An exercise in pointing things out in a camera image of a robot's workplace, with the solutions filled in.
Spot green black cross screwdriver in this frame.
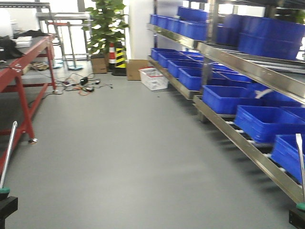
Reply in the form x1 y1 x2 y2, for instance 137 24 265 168
0 121 18 201

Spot cardboard box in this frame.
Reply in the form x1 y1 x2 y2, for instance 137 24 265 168
126 59 148 81

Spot tangled floor cables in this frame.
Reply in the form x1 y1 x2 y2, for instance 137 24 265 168
45 73 114 96

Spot orange white traffic cone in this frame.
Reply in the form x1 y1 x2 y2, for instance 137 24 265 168
109 42 116 72

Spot steel roller shelf rack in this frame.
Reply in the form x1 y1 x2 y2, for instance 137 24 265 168
146 0 305 205

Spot white plastic crate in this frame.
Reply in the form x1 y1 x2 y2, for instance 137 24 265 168
139 67 168 91

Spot yellow black striped post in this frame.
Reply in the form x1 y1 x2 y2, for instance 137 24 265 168
112 48 126 76

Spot red metal workbench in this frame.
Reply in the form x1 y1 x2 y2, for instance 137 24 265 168
0 35 57 171

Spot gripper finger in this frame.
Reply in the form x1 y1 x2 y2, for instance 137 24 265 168
0 197 18 229

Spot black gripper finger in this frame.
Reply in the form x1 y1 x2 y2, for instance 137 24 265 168
289 208 305 229

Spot green potted plant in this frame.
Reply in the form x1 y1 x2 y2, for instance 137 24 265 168
82 0 131 57

